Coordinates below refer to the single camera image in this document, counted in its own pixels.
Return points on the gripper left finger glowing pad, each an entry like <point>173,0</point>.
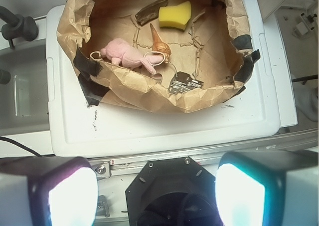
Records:
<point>47,191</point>

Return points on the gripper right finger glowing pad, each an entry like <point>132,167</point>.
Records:
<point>268,188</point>

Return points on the yellow green sponge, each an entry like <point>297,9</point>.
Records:
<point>175,16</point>

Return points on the clear plastic container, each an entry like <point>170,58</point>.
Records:
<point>23,94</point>

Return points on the silver key bunch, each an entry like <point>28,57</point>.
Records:
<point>182,82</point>

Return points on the crumpled brown paper bag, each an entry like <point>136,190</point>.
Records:
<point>215,48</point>

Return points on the pink plush bunny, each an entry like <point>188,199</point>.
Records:
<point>118,51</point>

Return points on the black knob stand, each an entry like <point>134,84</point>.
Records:
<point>17,26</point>

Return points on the white rubber band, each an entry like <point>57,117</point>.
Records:
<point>155,58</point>

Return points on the brown spiral seashell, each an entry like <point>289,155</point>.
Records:
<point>159,45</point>

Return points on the dark wood piece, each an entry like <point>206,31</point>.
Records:
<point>150,12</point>

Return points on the silver corner bracket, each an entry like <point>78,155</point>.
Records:
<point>102,207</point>

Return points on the black octagonal mount plate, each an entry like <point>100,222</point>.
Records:
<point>173,192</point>

